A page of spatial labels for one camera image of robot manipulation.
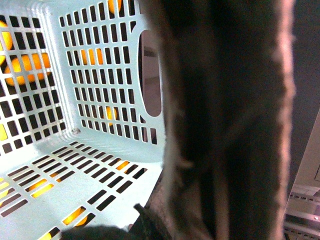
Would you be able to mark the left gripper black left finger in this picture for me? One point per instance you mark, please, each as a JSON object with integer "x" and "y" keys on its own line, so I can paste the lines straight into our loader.
{"x": 95, "y": 233}

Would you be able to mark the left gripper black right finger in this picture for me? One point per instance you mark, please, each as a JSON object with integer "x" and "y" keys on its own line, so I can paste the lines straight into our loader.
{"x": 228, "y": 89}

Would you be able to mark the light blue plastic basket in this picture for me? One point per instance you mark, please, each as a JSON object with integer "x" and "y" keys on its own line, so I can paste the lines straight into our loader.
{"x": 81, "y": 123}

